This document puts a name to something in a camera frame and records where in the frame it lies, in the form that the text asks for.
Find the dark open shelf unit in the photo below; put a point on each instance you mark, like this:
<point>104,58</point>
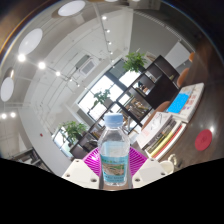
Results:
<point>163,86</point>

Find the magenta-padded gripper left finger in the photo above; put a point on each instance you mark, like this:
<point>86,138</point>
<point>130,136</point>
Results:
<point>80,173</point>

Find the cream ceramic mug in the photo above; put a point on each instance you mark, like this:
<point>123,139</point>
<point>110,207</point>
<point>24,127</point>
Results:
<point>167,165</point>

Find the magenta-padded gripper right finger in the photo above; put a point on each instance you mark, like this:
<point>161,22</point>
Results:
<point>148,172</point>

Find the white book with red edge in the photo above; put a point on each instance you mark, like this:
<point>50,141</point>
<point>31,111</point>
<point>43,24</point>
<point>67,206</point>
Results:
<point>176,141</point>

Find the ceiling air conditioner unit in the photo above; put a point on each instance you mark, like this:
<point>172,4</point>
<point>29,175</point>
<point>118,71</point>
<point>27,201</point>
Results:
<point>88,67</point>

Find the round white ceiling panels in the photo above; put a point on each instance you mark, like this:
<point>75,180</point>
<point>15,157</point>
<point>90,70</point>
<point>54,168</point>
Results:
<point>30,41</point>

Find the ceiling spot lights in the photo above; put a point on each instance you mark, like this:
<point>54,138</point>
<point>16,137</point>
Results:
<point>41,65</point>

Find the white board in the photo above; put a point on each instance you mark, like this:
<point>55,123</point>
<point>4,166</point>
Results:
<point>178,55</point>

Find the potted green plant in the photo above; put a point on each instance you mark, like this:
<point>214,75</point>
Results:
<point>101,97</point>
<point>74,130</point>
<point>134,61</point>

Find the clear blue-capped water bottle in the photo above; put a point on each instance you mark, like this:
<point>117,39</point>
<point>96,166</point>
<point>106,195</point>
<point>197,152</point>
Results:
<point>114,156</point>

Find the flat round red coaster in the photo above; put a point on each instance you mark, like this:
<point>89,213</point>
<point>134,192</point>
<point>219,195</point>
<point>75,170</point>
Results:
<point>203,140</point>

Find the yellow-spined book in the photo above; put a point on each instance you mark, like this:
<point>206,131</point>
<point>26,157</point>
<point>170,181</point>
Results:
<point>168,140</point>

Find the dark-spined book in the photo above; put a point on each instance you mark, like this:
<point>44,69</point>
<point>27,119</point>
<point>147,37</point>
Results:
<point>163,135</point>

